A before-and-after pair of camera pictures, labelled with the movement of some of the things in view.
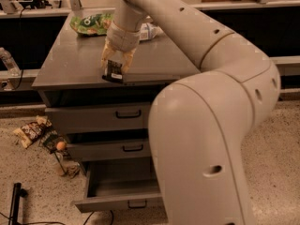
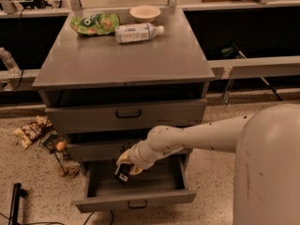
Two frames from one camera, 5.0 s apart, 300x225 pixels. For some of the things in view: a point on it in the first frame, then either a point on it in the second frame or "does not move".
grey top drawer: (108, 118) does not move
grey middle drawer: (110, 152) does not move
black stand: (18, 191) does not move
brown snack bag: (28, 133) does not move
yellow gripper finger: (108, 51) to (125, 157)
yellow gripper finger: (127, 56) to (135, 171)
